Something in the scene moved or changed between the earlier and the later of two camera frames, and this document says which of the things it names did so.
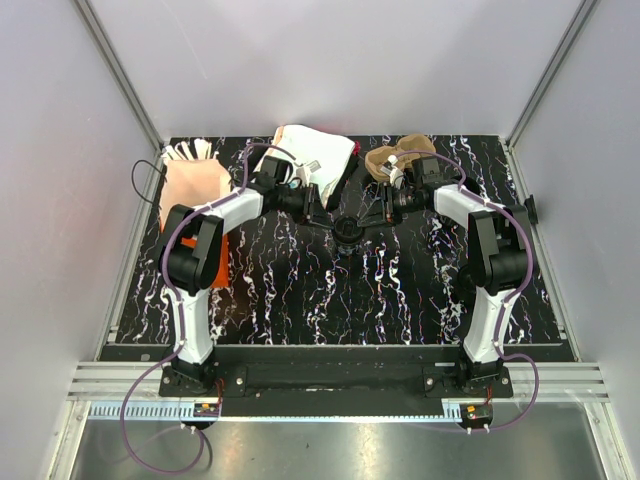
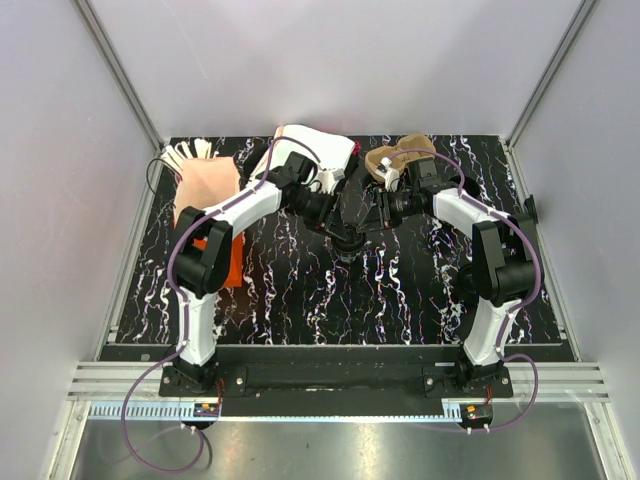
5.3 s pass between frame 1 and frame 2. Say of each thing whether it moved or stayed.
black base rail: stayed
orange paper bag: moved
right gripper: stayed
